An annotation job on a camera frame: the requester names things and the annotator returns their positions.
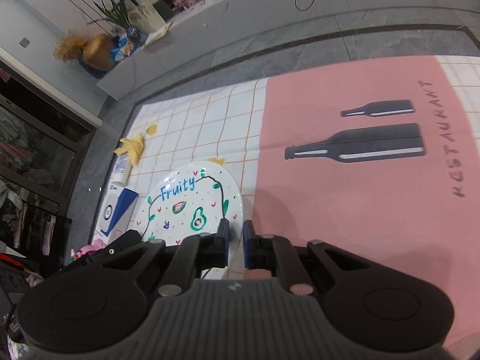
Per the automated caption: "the white fruity painted plate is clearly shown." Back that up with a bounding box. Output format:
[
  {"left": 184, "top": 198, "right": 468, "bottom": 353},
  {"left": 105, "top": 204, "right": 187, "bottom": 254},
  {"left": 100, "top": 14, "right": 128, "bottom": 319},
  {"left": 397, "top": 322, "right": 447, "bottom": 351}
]
[{"left": 130, "top": 160, "right": 245, "bottom": 279}]

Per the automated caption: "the golden brown vase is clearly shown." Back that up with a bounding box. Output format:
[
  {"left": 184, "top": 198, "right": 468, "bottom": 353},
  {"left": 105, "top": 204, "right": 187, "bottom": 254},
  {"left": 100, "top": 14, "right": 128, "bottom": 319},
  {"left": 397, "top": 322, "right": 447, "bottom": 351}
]
[{"left": 53, "top": 31, "right": 116, "bottom": 72}]

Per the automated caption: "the grey marble tv bench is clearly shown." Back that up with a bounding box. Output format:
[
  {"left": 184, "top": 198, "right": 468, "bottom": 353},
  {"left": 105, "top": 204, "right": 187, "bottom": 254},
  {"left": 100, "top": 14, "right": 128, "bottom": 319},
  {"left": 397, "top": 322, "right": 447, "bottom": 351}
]
[{"left": 97, "top": 0, "right": 479, "bottom": 100}]

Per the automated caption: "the blue glass vase plant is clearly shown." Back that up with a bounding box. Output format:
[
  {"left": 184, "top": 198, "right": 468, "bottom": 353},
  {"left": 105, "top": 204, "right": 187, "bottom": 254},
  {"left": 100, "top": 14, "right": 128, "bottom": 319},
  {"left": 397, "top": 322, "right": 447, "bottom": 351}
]
[{"left": 89, "top": 0, "right": 147, "bottom": 47}]

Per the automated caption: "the checked lemon tablecloth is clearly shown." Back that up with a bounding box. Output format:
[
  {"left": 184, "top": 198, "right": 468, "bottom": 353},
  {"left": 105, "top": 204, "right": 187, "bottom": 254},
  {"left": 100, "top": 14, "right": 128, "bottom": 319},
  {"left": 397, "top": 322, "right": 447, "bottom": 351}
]
[{"left": 126, "top": 56, "right": 479, "bottom": 359}]

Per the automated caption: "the framed photo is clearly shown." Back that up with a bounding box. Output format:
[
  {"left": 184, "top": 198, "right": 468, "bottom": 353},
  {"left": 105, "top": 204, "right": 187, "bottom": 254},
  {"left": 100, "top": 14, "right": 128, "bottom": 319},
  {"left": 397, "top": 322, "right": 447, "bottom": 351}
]
[{"left": 173, "top": 0, "right": 197, "bottom": 11}]

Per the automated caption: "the white tube bottle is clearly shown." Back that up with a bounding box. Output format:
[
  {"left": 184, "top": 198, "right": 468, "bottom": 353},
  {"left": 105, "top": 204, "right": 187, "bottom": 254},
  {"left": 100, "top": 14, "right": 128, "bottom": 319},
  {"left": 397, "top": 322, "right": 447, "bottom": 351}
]
[{"left": 110, "top": 154, "right": 132, "bottom": 187}]

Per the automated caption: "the pink toy pot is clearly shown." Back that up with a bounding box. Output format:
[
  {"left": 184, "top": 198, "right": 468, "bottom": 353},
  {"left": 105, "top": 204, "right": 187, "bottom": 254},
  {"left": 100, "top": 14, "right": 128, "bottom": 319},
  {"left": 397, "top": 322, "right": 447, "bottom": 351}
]
[{"left": 71, "top": 239, "right": 107, "bottom": 263}]

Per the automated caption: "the white blue box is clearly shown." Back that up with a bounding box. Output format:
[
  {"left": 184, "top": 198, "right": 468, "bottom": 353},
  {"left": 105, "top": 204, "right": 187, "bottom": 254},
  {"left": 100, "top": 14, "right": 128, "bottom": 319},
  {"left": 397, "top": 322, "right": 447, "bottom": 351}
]
[{"left": 98, "top": 188, "right": 138, "bottom": 242}]

